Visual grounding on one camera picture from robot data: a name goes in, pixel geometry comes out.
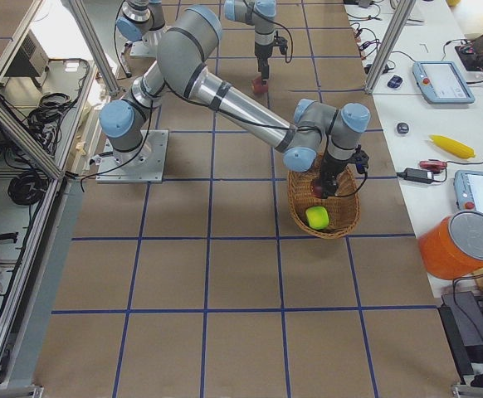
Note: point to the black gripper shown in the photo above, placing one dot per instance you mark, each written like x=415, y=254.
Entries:
x=262, y=59
x=332, y=167

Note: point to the dark red apple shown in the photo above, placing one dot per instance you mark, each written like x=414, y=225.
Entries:
x=317, y=189

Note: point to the bright red apple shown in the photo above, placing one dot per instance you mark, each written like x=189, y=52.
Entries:
x=259, y=86

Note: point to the green apple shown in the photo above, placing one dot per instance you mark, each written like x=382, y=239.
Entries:
x=317, y=217

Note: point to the wicker basket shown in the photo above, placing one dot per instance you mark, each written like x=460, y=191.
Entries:
x=343, y=210

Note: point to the black power adapter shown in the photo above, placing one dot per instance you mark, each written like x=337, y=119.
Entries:
x=418, y=175

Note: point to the dark round puck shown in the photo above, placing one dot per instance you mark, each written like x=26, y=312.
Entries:
x=402, y=128

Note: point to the red small tool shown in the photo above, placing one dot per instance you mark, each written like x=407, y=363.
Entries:
x=433, y=165

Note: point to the blue checkered pouch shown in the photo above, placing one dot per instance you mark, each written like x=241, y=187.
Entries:
x=395, y=82

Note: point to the yellow toy corn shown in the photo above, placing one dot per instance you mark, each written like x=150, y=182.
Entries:
x=452, y=146

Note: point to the orange cylinder container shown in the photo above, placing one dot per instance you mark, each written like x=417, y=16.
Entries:
x=454, y=247

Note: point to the far teach pendant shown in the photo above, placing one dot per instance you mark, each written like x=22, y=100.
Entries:
x=440, y=82

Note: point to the teach pendant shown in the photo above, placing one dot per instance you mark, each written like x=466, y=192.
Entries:
x=468, y=187
x=440, y=82

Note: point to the near teach pendant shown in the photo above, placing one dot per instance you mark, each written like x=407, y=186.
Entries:
x=468, y=187

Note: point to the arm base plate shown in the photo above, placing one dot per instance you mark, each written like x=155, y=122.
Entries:
x=147, y=47
x=136, y=167

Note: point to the aluminium frame post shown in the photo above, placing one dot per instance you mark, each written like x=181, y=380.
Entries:
x=390, y=38

